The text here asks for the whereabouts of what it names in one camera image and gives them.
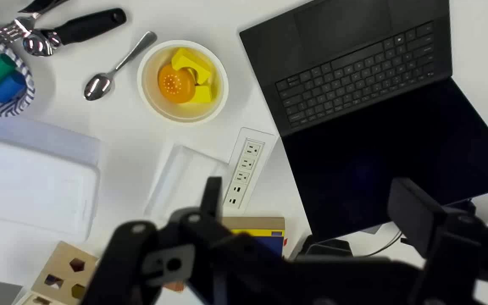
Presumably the blue and yellow book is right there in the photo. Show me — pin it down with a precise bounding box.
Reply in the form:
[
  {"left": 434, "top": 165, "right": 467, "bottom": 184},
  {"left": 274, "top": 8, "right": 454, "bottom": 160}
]
[{"left": 220, "top": 216, "right": 286, "bottom": 260}]

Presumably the orange toy ball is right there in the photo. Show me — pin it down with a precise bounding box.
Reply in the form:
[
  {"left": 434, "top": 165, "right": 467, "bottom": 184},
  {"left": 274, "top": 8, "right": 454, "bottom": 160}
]
[{"left": 157, "top": 63, "right": 198, "bottom": 106}]

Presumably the white rectangular container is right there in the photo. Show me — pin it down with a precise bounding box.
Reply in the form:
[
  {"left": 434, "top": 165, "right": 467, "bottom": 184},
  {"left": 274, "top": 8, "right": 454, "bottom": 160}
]
[{"left": 0, "top": 113, "right": 103, "bottom": 243}]

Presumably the grey power cable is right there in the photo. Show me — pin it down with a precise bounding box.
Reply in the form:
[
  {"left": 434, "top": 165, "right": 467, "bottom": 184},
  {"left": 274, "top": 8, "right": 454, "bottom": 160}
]
[{"left": 344, "top": 221, "right": 405, "bottom": 258}]

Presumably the blue toy block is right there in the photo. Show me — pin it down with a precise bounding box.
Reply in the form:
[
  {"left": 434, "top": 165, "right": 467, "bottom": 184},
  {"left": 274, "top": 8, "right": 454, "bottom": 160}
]
[{"left": 0, "top": 50, "right": 29, "bottom": 108}]

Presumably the black-handled metal scoop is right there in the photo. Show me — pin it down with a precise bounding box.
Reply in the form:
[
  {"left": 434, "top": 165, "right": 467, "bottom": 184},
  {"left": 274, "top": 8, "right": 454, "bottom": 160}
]
[{"left": 22, "top": 8, "right": 129, "bottom": 58}]

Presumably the yellow toy block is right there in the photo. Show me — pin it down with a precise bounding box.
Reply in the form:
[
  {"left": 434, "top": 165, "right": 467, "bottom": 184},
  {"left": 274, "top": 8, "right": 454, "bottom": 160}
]
[{"left": 169, "top": 48, "right": 218, "bottom": 106}]

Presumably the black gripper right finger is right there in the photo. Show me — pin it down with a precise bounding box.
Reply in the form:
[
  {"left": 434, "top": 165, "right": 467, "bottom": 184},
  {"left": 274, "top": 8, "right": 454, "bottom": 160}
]
[{"left": 386, "top": 177, "right": 488, "bottom": 305}]

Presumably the white power strip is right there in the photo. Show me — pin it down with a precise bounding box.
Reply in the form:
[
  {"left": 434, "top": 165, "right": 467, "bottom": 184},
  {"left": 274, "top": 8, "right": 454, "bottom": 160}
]
[{"left": 220, "top": 128, "right": 274, "bottom": 213}]

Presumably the silver spoon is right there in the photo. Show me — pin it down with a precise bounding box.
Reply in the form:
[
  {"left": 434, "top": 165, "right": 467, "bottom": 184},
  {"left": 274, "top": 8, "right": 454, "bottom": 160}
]
[{"left": 83, "top": 31, "right": 159, "bottom": 102}]

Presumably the black laptop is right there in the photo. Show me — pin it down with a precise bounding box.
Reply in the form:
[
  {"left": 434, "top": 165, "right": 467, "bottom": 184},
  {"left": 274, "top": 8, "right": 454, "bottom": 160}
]
[{"left": 239, "top": 0, "right": 488, "bottom": 243}]

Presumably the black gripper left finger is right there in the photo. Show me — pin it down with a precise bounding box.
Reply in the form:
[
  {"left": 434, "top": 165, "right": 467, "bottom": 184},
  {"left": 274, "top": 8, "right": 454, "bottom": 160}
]
[{"left": 81, "top": 221, "right": 161, "bottom": 305}]

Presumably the wooden shape sorter box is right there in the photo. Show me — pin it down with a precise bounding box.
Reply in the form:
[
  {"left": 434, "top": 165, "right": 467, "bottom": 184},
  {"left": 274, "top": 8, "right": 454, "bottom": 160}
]
[{"left": 17, "top": 241, "right": 100, "bottom": 305}]

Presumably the black-handled metal fork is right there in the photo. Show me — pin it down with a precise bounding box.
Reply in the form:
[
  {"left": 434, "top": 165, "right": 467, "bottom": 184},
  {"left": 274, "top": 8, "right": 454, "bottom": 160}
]
[{"left": 0, "top": 0, "right": 68, "bottom": 47}]

